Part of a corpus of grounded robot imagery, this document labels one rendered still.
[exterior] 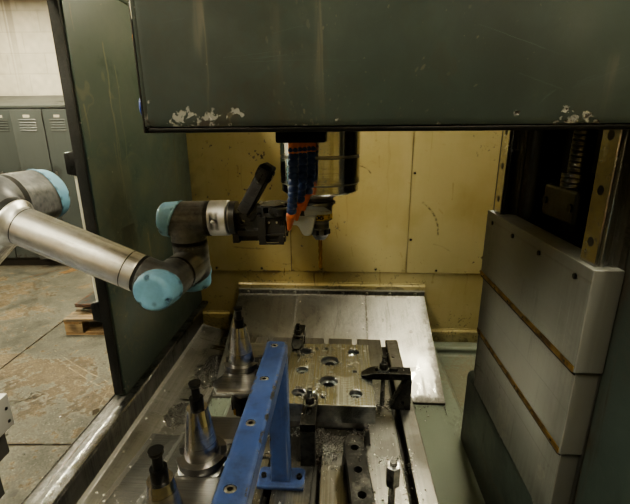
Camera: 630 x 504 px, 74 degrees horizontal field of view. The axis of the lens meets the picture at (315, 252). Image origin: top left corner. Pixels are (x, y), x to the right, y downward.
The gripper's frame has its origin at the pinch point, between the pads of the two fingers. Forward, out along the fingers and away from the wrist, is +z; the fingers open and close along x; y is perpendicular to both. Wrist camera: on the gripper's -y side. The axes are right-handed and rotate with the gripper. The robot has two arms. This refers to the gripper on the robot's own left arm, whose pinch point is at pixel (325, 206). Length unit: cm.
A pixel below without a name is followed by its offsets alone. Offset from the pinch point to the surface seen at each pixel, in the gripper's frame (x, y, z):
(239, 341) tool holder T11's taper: 21.8, 19.3, -14.5
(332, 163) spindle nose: 7.5, -9.3, 1.7
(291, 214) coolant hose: 17.9, -2.0, -4.9
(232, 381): 25.6, 24.8, -15.3
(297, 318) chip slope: -86, 67, -18
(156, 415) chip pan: -33, 79, -62
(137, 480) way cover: 0, 73, -52
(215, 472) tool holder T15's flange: 44, 26, -13
